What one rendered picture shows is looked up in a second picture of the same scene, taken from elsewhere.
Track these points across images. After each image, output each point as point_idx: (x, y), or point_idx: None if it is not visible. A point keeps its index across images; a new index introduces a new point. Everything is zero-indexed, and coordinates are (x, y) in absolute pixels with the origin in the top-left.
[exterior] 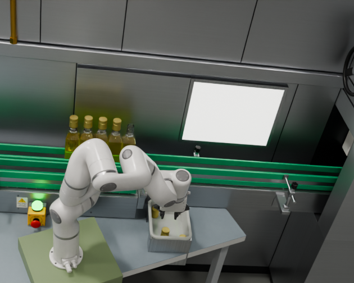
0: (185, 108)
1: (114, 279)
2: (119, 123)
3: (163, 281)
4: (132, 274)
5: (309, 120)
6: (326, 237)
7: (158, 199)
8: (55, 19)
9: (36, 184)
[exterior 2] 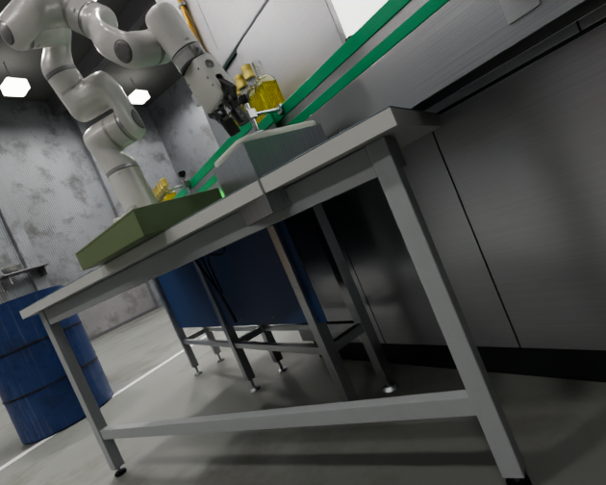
0: (325, 0)
1: (126, 216)
2: (242, 66)
3: (507, 390)
4: (459, 376)
5: None
6: None
7: (98, 45)
8: (214, 19)
9: (208, 182)
